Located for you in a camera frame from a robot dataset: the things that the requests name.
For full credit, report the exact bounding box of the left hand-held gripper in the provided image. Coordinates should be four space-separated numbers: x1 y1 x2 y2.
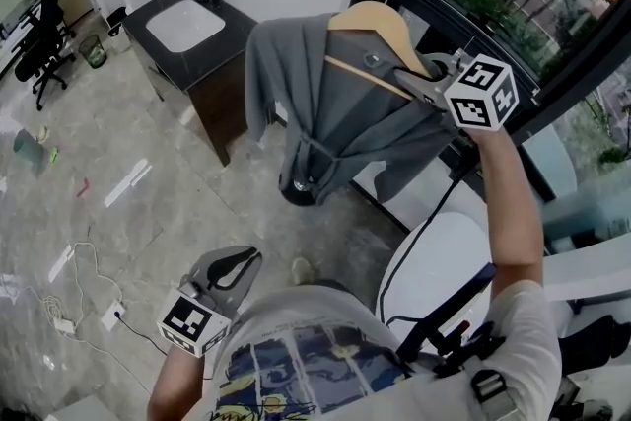
157 246 262 359

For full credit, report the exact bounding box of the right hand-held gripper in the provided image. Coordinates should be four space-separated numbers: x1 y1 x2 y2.
392 48 519 133

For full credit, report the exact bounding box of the grey garment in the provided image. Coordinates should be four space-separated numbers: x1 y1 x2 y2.
245 12 462 208

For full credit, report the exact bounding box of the wooden clothes hanger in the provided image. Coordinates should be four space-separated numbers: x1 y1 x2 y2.
323 0 431 103

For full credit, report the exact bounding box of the person's left forearm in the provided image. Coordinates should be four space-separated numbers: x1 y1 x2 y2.
147 342 234 421

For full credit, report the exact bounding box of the person's right forearm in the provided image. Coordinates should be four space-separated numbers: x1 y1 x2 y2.
471 127 546 295

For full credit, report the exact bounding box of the person's shoe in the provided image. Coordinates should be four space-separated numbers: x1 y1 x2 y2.
290 256 315 288

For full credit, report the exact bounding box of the person's white printed t-shirt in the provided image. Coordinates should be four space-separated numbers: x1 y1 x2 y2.
206 279 563 421

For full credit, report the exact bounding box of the white square floor socket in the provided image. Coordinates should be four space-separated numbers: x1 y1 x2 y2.
100 299 128 331

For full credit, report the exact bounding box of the white power strip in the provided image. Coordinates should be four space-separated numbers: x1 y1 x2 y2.
50 316 78 337

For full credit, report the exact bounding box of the dark wooden sink cabinet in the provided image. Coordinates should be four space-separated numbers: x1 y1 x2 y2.
121 0 260 167

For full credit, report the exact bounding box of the dark blue chest-mounted bar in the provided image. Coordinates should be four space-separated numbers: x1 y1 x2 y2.
392 260 499 362

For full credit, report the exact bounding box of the white sink basin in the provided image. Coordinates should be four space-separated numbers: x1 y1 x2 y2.
145 0 228 53

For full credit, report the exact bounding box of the green mesh waste bin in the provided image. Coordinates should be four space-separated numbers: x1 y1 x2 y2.
78 34 108 70

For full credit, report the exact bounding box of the black office chair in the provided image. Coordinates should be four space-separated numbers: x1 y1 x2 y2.
13 0 78 112

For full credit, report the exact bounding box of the black window frame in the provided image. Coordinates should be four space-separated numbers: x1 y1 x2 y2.
352 0 631 233

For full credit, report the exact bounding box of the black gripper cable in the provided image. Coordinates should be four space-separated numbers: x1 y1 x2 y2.
116 310 170 356
376 132 475 327

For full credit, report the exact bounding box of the white floor cable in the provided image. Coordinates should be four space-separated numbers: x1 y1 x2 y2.
22 240 125 357

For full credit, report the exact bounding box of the grey harness strap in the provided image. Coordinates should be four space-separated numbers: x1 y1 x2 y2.
466 359 520 421

